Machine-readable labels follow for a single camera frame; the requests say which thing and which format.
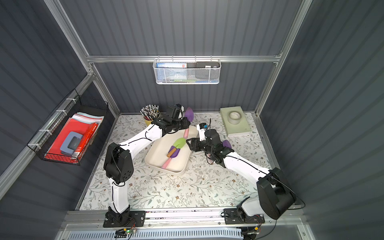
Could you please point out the black device in basket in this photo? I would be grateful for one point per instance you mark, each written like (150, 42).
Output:
(208, 71)

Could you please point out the yellow pencil cup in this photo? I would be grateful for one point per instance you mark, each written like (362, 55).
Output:
(149, 121)

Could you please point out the grey blue hole punch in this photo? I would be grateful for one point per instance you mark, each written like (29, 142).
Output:
(71, 143)

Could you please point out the black wire side basket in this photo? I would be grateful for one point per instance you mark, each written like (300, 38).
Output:
(84, 109)

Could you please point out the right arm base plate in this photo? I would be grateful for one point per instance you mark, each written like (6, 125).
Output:
(234, 216)

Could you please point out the small green circuit board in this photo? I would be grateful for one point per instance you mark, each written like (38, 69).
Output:
(125, 233)

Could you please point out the red stapler box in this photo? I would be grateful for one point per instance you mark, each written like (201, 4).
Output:
(83, 145)

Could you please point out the cream plastic storage tray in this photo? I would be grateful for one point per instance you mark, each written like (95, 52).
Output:
(157, 154)

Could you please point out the bundle of pencils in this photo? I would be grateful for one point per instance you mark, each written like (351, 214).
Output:
(150, 112)

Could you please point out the floral table mat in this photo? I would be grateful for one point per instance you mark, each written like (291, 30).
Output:
(201, 185)

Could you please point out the white tape roll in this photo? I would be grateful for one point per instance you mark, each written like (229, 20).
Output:
(234, 117)

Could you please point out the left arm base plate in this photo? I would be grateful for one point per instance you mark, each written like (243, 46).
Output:
(127, 219)

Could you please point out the white wire wall basket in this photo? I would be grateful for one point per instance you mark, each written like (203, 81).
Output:
(187, 72)

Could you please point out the purple pointed shovel pink handle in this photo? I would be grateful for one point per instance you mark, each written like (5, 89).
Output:
(189, 114)

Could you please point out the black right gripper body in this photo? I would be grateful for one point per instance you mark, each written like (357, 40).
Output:
(196, 144)

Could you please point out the blue box in basket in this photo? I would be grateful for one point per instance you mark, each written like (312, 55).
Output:
(170, 72)

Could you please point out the white vented panel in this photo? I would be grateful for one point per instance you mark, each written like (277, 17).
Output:
(162, 234)

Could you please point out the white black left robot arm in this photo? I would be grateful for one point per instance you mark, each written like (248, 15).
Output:
(118, 163)

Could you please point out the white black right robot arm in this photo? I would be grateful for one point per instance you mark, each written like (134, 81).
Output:
(275, 196)

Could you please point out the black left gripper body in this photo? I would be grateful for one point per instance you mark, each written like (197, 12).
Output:
(183, 123)

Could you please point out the purple round shovel pink handle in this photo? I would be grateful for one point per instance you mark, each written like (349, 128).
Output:
(173, 152)

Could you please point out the pale green box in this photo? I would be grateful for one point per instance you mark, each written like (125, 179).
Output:
(243, 128)

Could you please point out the green shovel wooden handle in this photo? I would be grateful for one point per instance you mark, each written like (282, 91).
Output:
(179, 143)

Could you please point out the red folder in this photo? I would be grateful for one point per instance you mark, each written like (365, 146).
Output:
(72, 125)

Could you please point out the purple square shovel pink handle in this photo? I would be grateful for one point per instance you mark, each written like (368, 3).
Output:
(227, 144)

